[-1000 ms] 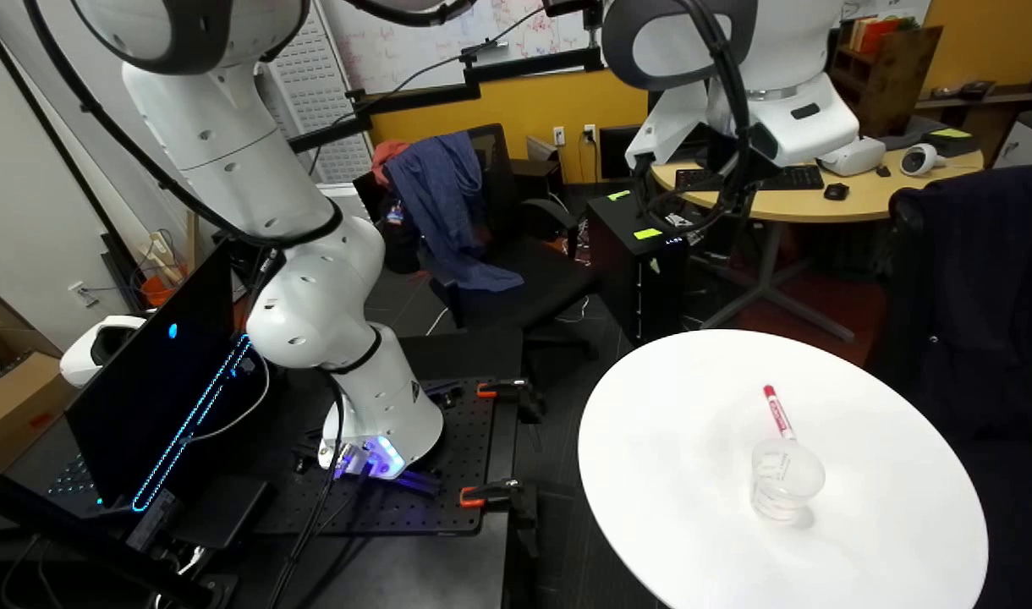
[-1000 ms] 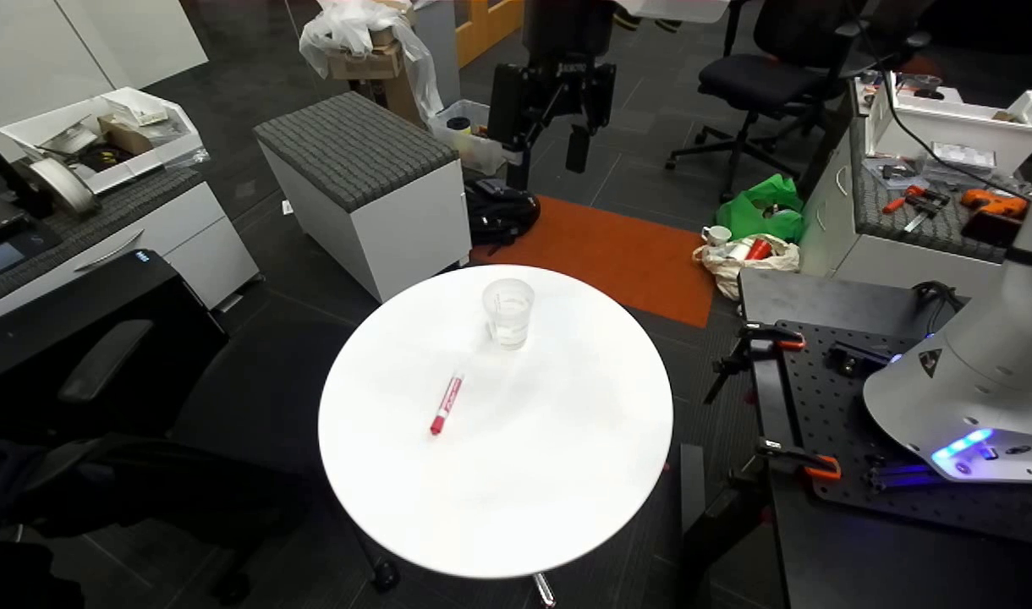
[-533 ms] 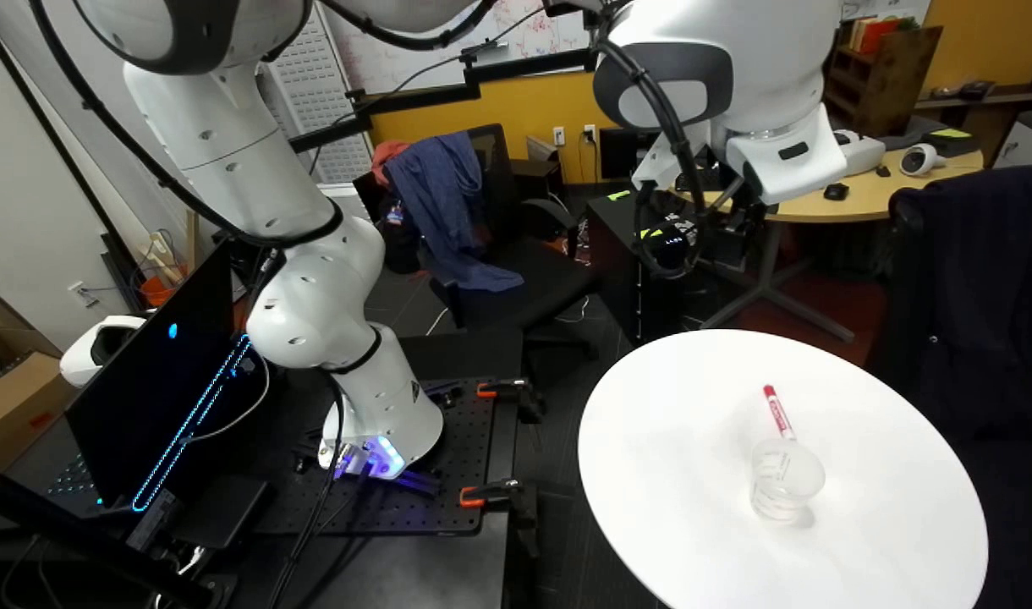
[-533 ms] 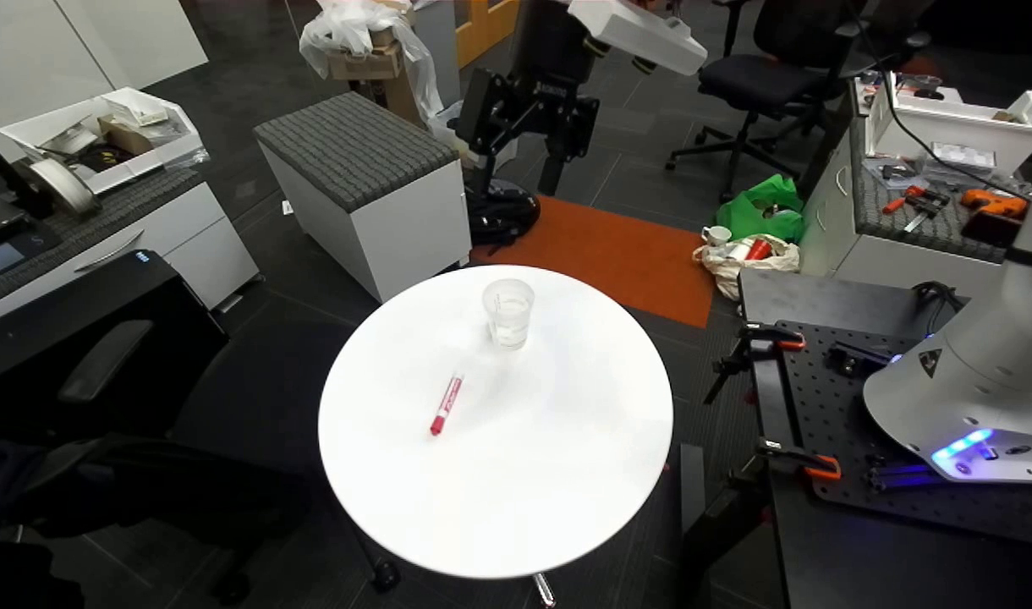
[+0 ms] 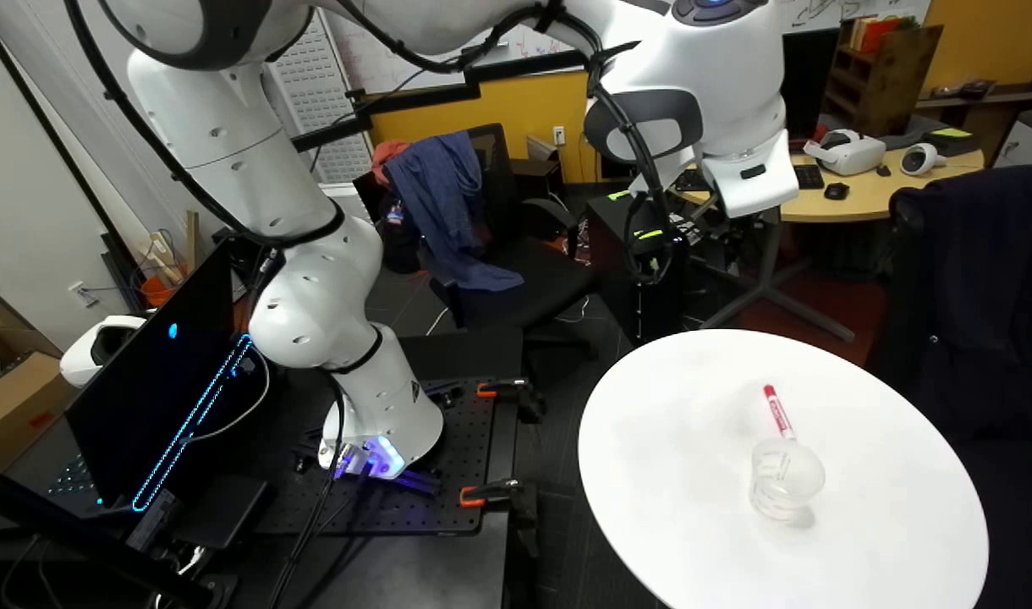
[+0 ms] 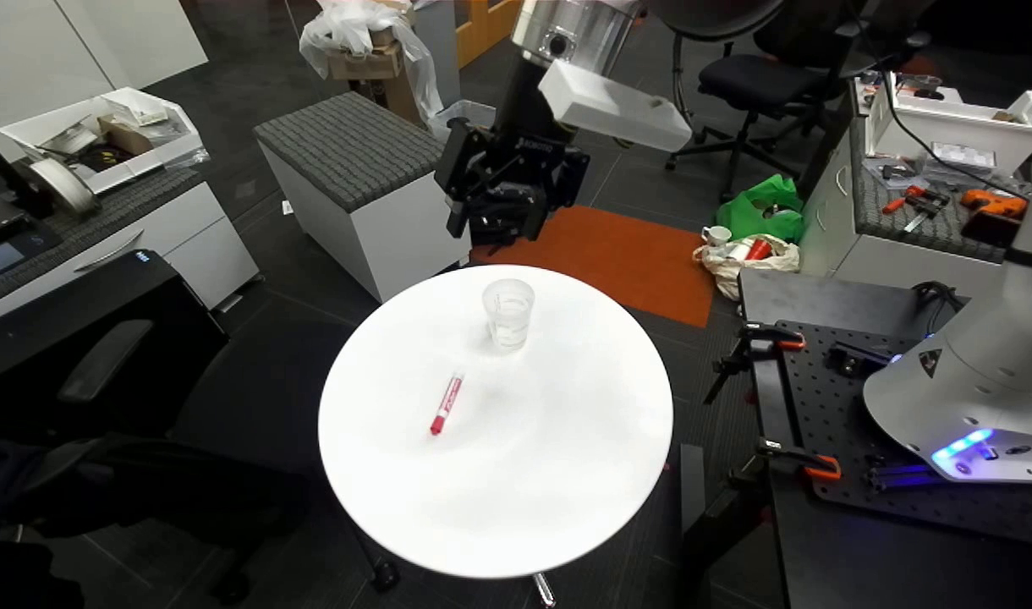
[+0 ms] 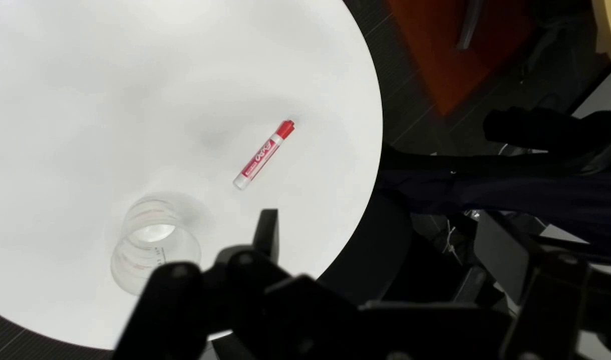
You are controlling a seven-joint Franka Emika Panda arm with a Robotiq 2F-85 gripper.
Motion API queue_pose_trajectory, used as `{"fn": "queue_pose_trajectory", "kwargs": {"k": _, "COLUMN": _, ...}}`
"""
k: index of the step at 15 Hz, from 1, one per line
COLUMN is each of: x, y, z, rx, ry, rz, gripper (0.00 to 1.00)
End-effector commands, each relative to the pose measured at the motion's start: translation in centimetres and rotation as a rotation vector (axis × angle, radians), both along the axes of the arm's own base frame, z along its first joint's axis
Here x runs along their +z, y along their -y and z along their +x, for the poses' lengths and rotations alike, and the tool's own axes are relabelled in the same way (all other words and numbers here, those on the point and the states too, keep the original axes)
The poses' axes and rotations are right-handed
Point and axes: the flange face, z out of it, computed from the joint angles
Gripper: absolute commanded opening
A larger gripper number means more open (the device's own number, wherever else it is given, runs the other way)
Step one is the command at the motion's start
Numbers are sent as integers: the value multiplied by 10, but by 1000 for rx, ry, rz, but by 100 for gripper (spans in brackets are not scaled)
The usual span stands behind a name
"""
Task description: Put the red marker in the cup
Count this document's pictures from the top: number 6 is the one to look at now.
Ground orange black clamp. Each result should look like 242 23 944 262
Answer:
748 435 845 488
705 319 811 406

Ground white tape roll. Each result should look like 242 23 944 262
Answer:
25 156 101 215

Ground orange floor mat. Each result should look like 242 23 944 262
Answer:
472 200 722 332

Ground white wall cabinet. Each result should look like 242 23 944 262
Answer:
0 0 214 133

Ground white tool cart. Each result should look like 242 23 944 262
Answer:
800 70 1032 296

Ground white open box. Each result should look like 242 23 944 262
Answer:
0 85 210 195

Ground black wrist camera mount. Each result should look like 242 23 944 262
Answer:
432 116 489 239

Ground white bag with red items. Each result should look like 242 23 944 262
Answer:
692 224 806 303

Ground red marker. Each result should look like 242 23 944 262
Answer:
427 372 466 438

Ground black desk device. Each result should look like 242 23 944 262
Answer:
0 121 60 291

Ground white plastic bag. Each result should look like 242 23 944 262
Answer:
299 0 443 129

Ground red handled pliers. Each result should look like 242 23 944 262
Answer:
881 182 946 220

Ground white plastic bin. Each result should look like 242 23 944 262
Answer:
881 70 1032 179

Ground white cabinet with grey cushion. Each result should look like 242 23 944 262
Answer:
252 88 472 303

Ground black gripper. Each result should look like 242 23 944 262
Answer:
466 137 593 251

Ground black office chair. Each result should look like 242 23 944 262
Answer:
659 0 881 171
0 273 356 609

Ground small cardboard box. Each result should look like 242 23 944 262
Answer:
324 38 408 88

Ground wooden door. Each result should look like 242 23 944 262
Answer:
456 0 527 70

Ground orange power drill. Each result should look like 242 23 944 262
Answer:
957 182 1032 224

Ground green bag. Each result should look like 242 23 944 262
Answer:
713 168 807 246

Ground white drawer cabinet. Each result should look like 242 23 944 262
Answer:
0 179 265 335

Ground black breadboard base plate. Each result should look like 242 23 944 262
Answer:
736 267 1032 609

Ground small black block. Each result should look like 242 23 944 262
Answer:
827 339 896 382

